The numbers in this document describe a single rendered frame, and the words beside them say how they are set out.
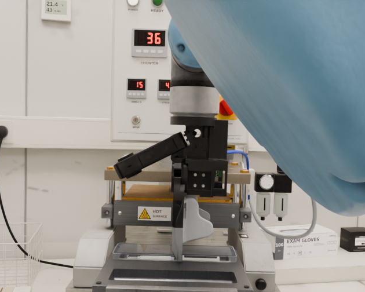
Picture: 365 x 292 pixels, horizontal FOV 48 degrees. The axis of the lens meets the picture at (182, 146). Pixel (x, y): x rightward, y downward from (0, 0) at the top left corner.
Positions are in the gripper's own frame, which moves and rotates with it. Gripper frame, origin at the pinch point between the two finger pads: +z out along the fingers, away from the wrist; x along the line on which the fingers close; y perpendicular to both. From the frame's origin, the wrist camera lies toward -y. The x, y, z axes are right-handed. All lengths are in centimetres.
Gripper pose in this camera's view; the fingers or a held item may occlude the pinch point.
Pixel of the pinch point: (175, 246)
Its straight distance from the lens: 65.0
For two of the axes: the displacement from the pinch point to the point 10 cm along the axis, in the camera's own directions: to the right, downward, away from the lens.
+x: 0.0, -0.5, 10.0
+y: 10.0, 0.4, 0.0
